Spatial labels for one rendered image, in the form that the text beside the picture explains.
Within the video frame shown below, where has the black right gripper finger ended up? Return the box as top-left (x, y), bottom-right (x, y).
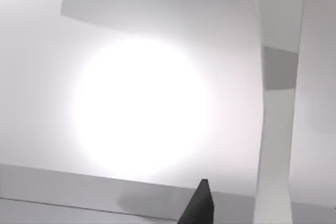
top-left (177, 178), bottom-right (217, 224)

